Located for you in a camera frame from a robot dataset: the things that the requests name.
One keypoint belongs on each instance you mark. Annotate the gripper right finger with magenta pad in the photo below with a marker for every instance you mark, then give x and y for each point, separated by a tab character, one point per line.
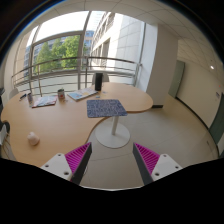
153	166

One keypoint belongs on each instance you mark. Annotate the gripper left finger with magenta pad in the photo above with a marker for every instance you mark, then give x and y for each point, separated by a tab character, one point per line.
70	166

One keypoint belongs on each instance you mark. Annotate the blue patterned mouse pad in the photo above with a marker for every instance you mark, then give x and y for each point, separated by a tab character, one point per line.
105	108

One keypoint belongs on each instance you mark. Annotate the white round table base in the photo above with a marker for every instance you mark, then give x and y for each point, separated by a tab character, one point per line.
112	134

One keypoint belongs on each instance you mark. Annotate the red-covered booklet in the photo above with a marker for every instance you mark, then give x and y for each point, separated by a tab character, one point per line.
45	101

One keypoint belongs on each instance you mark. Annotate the open magazine on table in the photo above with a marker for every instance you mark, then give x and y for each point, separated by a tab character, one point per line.
82	93

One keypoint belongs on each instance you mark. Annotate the patterned drink can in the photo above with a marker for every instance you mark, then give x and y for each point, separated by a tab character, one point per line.
61	94

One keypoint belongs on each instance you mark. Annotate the metal window railing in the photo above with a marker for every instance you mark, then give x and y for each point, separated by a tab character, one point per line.
72	73

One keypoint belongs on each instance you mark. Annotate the green door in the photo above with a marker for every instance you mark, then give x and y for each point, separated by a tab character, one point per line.
177	78

